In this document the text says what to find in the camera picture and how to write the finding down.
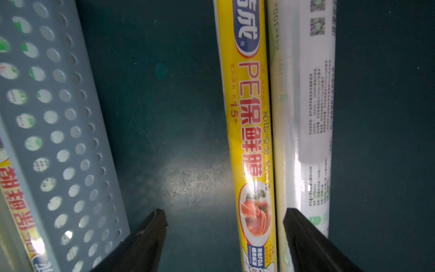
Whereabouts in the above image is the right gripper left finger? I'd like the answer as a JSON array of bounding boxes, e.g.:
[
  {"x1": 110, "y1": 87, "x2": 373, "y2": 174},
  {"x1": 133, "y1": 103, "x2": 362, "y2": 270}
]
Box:
[{"x1": 93, "y1": 209, "x2": 168, "y2": 272}]

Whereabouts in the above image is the long yellow wrap roll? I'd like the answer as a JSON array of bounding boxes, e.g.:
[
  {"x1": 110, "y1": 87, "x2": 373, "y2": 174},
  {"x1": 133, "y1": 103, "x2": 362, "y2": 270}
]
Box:
[{"x1": 1, "y1": 135, "x2": 57, "y2": 272}]

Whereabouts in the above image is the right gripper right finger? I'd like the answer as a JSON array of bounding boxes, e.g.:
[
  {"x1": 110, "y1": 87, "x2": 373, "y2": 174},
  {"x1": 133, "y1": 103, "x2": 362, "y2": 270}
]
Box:
[{"x1": 283, "y1": 208, "x2": 362, "y2": 272}]

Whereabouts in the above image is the short yellow orange wrap roll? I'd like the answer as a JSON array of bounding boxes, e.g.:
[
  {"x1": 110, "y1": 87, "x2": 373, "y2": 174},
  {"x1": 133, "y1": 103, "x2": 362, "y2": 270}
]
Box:
[{"x1": 214, "y1": 0, "x2": 278, "y2": 272}]

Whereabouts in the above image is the light blue perforated plastic basket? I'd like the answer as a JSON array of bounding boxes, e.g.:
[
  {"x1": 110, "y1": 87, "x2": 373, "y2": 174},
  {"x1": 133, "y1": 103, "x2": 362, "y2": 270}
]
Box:
[{"x1": 1, "y1": 1, "x2": 130, "y2": 272}]

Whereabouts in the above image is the white green wrap roll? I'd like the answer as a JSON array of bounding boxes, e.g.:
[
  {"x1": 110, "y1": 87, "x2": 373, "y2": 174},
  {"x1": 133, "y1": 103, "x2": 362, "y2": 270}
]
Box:
[{"x1": 267, "y1": 0, "x2": 337, "y2": 272}]

